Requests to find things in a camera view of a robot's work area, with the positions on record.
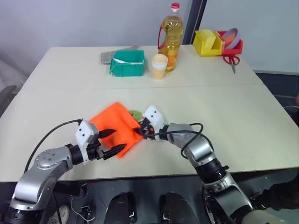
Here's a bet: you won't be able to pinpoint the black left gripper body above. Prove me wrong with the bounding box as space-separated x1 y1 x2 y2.
86 128 105 161

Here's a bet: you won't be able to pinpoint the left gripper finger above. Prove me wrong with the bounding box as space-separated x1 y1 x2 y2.
98 129 117 139
102 143 128 161

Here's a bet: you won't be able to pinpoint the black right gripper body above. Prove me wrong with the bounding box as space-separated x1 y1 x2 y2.
139 117 156 140

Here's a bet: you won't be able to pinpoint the orange fabric pouch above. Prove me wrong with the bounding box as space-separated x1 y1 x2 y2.
88 101 144 160

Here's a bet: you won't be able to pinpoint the green item in pouch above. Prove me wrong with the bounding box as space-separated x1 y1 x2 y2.
129 109 144 121

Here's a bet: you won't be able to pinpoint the dark rounded shape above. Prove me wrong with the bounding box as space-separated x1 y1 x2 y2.
158 191 188 224
108 191 136 224

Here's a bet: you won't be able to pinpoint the green plastic bin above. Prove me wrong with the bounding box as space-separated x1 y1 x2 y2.
109 49 146 78

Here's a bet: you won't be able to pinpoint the white shoe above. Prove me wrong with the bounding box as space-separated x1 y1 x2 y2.
50 205 71 224

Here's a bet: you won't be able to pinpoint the white paper sheet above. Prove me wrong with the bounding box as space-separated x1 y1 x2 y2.
113 57 144 65

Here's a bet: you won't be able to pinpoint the grey woven mat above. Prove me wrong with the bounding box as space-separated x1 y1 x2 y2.
100 45 141 66

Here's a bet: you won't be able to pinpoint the cooking oil bottle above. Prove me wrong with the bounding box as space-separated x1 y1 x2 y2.
157 2 184 74

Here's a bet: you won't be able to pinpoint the yellow plastic bin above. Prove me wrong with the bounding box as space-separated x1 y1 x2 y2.
192 28 224 57

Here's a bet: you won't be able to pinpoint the red plastic bin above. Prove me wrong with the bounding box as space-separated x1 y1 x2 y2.
215 30 244 56

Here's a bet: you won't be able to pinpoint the purple plastic bowl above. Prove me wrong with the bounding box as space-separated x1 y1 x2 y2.
221 28 242 50

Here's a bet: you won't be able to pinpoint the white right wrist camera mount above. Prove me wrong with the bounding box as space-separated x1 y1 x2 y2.
142 105 168 142

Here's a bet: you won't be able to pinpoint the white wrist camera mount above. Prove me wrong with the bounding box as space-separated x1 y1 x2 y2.
75 119 101 162
142 105 168 142

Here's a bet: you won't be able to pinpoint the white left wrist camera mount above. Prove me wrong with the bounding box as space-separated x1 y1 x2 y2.
75 119 101 162

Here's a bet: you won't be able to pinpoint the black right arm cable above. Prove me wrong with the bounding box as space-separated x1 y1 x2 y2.
149 122 204 160

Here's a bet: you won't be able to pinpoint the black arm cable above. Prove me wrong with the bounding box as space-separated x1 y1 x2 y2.
24 119 84 174
149 122 204 160

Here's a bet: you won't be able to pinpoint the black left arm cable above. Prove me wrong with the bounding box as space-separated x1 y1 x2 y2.
24 119 84 174

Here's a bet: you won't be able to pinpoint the thin white cable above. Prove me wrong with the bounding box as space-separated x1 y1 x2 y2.
70 200 94 223

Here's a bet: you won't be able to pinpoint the red handled scissors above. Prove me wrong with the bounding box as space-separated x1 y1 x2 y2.
222 54 241 75

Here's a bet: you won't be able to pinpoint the dark vertical post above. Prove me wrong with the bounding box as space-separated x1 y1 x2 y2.
183 0 206 45

